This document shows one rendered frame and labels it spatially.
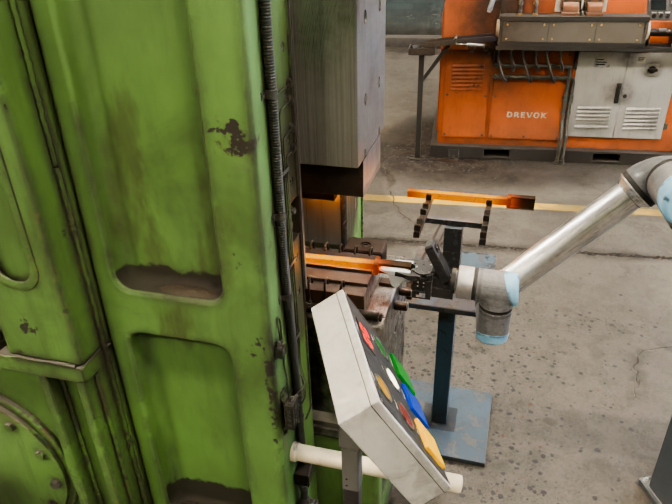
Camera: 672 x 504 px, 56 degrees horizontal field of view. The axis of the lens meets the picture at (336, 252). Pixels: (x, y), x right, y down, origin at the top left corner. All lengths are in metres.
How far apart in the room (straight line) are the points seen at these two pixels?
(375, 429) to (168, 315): 0.63
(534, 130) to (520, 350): 2.54
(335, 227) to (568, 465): 1.32
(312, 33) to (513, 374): 2.02
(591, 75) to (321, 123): 3.95
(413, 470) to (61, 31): 1.05
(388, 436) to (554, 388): 1.93
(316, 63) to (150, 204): 0.48
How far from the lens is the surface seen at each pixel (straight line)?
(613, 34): 5.04
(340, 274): 1.75
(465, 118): 5.24
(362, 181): 1.52
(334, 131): 1.44
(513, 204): 2.27
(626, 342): 3.36
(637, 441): 2.85
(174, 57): 1.30
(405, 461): 1.16
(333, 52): 1.39
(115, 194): 1.49
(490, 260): 2.42
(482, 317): 1.77
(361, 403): 1.06
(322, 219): 2.01
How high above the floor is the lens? 1.92
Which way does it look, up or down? 30 degrees down
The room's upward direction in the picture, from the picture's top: 2 degrees counter-clockwise
